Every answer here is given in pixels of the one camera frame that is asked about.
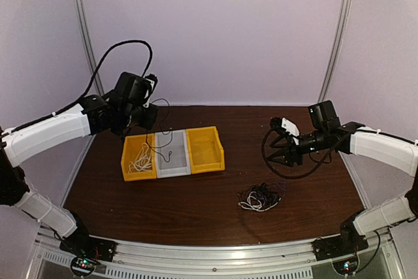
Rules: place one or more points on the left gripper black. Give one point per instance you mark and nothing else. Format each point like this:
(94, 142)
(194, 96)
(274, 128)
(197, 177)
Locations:
(148, 122)

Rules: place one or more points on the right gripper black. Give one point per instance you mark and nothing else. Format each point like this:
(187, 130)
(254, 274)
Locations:
(290, 153)

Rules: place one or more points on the yellow bin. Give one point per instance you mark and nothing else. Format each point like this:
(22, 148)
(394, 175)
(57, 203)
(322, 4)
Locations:
(205, 150)
(138, 158)

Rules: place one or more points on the white translucent bin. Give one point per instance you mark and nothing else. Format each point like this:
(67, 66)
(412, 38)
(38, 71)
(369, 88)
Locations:
(171, 154)

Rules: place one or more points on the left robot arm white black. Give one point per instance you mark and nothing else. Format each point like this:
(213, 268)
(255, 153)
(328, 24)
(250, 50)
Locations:
(126, 106)

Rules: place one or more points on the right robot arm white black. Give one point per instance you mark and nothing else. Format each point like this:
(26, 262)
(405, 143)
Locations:
(329, 135)

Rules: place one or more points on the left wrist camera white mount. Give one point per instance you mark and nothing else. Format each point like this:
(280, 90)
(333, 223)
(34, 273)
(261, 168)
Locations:
(151, 82)

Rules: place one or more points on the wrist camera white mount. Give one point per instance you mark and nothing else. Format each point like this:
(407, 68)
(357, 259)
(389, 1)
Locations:
(151, 82)
(286, 127)

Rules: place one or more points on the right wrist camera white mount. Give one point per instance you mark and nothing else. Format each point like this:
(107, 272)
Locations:
(286, 127)

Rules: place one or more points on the front aluminium rail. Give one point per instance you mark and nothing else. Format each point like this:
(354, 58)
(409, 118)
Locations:
(295, 259)

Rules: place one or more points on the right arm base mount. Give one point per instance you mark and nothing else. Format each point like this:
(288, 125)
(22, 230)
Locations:
(343, 249)

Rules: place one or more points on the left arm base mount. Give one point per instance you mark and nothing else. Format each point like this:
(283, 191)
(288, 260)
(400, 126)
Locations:
(88, 251)

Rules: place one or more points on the right aluminium frame post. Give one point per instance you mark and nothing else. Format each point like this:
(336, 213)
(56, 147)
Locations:
(343, 16)

